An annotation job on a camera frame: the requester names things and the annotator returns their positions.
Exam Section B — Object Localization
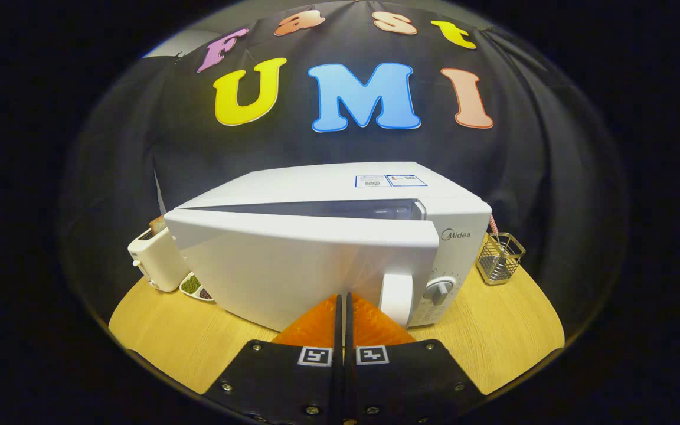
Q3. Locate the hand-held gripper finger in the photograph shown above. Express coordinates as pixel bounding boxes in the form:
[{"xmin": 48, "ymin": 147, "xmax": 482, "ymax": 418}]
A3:
[
  {"xmin": 346, "ymin": 292, "xmax": 487, "ymax": 425},
  {"xmin": 203, "ymin": 293, "xmax": 344, "ymax": 425}
]

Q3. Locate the white microwave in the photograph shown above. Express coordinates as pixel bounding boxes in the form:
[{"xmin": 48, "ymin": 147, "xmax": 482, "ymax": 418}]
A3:
[{"xmin": 164, "ymin": 162, "xmax": 492, "ymax": 332}]

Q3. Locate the white divided bean dish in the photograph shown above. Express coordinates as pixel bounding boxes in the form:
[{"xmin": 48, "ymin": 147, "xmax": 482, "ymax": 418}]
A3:
[{"xmin": 179, "ymin": 272, "xmax": 217, "ymax": 303}]

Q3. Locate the white toaster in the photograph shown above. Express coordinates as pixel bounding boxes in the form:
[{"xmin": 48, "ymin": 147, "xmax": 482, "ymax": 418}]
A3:
[{"xmin": 127, "ymin": 224, "xmax": 190, "ymax": 293}]

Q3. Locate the wire mesh holder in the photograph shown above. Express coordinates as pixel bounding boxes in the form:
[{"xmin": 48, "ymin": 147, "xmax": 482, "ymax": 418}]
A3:
[{"xmin": 476, "ymin": 232, "xmax": 526, "ymax": 286}]

